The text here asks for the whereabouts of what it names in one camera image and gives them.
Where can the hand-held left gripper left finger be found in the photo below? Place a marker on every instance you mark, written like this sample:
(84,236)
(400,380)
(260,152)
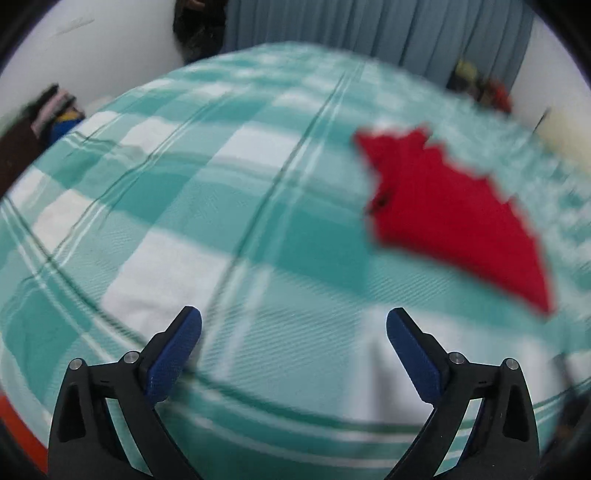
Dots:
(173,355)

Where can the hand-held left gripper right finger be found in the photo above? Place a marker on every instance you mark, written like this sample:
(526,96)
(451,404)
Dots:
(413,355)

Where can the red sweater with white bunny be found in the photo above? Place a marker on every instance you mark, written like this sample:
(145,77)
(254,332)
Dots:
(452,212)

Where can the green white checked bedsheet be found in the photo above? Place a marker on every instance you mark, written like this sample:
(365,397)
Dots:
(231,207)

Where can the orange cloth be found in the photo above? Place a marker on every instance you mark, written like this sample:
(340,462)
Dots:
(21,434)

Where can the blue object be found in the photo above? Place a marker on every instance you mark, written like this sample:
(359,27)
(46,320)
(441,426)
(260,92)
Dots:
(64,127)

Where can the cream pillow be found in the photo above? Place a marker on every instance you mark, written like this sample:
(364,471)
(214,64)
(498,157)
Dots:
(568,134)

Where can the colourful cloth pile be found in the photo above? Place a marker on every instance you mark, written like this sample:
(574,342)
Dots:
(485,90)

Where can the pink white cloth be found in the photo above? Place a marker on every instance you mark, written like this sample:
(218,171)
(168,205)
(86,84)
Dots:
(51,106)

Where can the black hanging cloth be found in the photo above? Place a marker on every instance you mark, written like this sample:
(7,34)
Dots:
(198,32)

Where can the blue-grey curtain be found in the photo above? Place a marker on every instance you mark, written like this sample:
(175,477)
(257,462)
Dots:
(392,27)

